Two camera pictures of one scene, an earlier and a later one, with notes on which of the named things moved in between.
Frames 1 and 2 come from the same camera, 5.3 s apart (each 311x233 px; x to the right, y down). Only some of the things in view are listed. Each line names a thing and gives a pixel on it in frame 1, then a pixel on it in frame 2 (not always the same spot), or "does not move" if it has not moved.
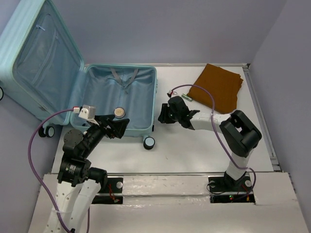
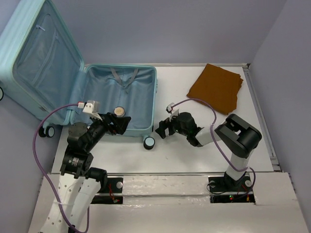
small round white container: x=119 y=112 does not move
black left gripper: x=118 y=127 does not move
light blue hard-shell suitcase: x=42 y=71 does not move
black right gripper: x=163 y=117 to x=163 y=125
